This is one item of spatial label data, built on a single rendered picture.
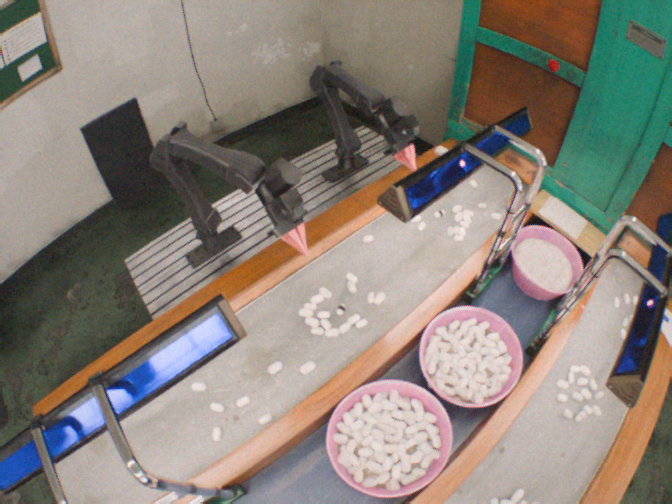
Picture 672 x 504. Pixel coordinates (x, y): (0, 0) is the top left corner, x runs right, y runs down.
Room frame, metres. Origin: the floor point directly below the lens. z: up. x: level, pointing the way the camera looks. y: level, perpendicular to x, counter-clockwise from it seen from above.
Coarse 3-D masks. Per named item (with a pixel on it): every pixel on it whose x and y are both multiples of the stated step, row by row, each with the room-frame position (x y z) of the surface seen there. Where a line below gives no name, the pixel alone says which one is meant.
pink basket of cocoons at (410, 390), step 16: (368, 384) 0.25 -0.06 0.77; (384, 384) 0.25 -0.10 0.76; (400, 384) 0.25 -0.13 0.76; (352, 400) 0.22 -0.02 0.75; (432, 400) 0.20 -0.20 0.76; (336, 416) 0.18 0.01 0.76; (336, 432) 0.15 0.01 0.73; (448, 432) 0.12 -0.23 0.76; (336, 448) 0.11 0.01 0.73; (448, 448) 0.08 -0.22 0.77; (336, 464) 0.07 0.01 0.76; (432, 464) 0.06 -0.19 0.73; (352, 480) 0.04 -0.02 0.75; (416, 480) 0.02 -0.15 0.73; (384, 496) -0.01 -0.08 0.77
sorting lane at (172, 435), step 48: (480, 192) 0.91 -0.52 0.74; (384, 240) 0.69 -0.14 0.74; (432, 240) 0.69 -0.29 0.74; (480, 240) 0.68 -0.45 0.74; (288, 288) 0.53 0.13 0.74; (336, 288) 0.53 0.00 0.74; (384, 288) 0.52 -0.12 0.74; (432, 288) 0.51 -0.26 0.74; (288, 336) 0.39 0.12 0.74; (336, 336) 0.39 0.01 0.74; (240, 384) 0.26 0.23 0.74; (288, 384) 0.26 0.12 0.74; (144, 432) 0.11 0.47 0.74; (192, 432) 0.13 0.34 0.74; (240, 432) 0.14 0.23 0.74; (96, 480) -0.05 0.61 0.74
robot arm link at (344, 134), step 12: (324, 84) 1.19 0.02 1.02; (324, 96) 1.19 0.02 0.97; (336, 96) 1.19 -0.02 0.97; (336, 108) 1.16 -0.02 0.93; (336, 120) 1.14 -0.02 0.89; (336, 132) 1.14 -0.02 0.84; (348, 132) 1.13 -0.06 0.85; (336, 144) 1.13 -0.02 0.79; (348, 144) 1.10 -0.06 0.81; (360, 144) 1.12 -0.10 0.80
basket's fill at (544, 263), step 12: (528, 240) 0.68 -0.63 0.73; (540, 240) 0.68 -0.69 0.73; (516, 252) 0.64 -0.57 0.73; (528, 252) 0.63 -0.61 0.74; (540, 252) 0.62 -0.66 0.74; (552, 252) 0.62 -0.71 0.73; (528, 264) 0.58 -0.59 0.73; (540, 264) 0.58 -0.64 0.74; (552, 264) 0.57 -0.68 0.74; (564, 264) 0.57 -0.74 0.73; (540, 276) 0.53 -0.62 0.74; (552, 276) 0.53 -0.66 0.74; (564, 276) 0.53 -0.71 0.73; (552, 288) 0.49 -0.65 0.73; (564, 288) 0.48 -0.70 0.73
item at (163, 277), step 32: (320, 160) 1.20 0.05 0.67; (384, 160) 1.19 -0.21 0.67; (320, 192) 1.00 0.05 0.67; (352, 192) 0.99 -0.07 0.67; (224, 224) 0.86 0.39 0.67; (256, 224) 0.85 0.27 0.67; (160, 256) 0.72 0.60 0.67; (224, 256) 0.71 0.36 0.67; (160, 288) 0.59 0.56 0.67; (192, 288) 0.59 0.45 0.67
